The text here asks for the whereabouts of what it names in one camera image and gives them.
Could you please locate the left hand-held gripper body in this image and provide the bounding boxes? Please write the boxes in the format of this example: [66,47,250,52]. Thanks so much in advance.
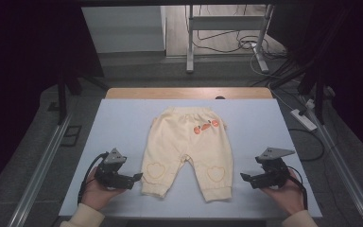
[94,148,133,190]

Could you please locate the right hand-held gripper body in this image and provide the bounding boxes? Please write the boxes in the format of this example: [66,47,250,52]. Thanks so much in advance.
[254,147,297,189]

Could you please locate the cream baby pants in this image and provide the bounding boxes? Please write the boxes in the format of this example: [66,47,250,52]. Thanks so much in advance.
[140,106,234,202]

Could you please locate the person's right hand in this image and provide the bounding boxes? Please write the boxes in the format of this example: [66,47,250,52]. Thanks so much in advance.
[260,168,306,217]

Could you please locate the person's left hand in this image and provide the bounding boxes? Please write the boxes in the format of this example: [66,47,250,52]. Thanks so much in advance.
[80,174,127,212]

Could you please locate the pale blue table mat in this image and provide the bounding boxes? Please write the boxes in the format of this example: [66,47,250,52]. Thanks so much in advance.
[59,98,323,219]

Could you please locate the white power strip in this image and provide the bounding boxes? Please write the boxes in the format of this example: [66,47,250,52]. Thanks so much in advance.
[289,108,319,132]

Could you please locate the black metal stand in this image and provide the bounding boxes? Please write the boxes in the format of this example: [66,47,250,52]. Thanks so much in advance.
[56,62,110,126]
[268,56,329,126]

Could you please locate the black curtain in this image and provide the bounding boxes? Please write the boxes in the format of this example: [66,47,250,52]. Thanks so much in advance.
[266,0,363,168]
[0,0,105,190]

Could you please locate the white metal stand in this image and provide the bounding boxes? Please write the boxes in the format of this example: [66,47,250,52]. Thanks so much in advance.
[185,4,275,74]

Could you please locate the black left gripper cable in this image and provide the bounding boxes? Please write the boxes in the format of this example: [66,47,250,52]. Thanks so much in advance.
[77,151,110,206]

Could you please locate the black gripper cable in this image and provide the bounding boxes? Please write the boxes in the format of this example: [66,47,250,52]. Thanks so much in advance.
[286,165,309,211]
[77,151,110,206]

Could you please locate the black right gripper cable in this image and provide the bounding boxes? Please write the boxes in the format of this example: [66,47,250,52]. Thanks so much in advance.
[286,165,309,211]

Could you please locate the black looped floor cable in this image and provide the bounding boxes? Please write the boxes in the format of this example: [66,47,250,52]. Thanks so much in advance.
[287,127,325,163]

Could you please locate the aluminium rail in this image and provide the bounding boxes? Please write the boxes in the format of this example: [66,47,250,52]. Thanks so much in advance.
[299,94,363,227]
[8,114,74,227]

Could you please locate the tangle of floor cables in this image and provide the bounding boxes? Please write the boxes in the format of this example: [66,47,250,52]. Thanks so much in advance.
[188,4,289,61]

